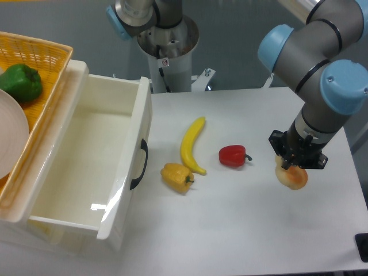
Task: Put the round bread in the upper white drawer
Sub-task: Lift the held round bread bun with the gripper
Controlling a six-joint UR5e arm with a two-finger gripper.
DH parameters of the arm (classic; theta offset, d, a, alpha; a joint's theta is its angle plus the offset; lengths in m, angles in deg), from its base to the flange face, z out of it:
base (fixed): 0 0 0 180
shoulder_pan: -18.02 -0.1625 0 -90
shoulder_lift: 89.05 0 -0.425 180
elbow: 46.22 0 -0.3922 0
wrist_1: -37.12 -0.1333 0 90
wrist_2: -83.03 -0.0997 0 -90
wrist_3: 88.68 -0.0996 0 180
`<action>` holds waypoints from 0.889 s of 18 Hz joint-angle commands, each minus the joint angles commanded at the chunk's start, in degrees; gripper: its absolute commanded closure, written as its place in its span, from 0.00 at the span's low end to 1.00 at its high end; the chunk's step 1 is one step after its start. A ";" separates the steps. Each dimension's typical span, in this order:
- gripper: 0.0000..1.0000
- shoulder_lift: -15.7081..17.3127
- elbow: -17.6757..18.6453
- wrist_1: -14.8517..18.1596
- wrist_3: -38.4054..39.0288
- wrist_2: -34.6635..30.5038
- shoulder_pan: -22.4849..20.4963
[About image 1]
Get yellow woven basket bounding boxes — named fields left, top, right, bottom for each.
left=1, top=32, right=73, bottom=202

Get black drawer handle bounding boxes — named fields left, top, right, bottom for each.
left=129, top=139, right=148, bottom=190

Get green bell pepper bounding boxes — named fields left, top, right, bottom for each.
left=1, top=64, right=43, bottom=103

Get yellow banana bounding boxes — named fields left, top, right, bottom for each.
left=180, top=117, right=206, bottom=175

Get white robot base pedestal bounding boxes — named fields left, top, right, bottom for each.
left=137, top=16, right=216, bottom=93

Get white plate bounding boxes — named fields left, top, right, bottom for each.
left=1, top=90, right=29, bottom=178

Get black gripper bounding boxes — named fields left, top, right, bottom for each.
left=269, top=130, right=328, bottom=170

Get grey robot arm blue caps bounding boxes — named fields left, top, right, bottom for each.
left=106, top=1, right=367, bottom=170

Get black object at table edge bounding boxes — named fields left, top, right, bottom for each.
left=355, top=233, right=368, bottom=263

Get black cable on pedestal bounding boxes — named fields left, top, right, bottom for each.
left=156, top=45, right=172, bottom=93

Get yellow bell pepper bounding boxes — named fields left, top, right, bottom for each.
left=160, top=163, right=194, bottom=194

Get red bell pepper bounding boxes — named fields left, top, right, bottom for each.
left=218, top=145, right=252, bottom=167

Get upper white drawer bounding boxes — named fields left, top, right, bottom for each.
left=28, top=75, right=152, bottom=252

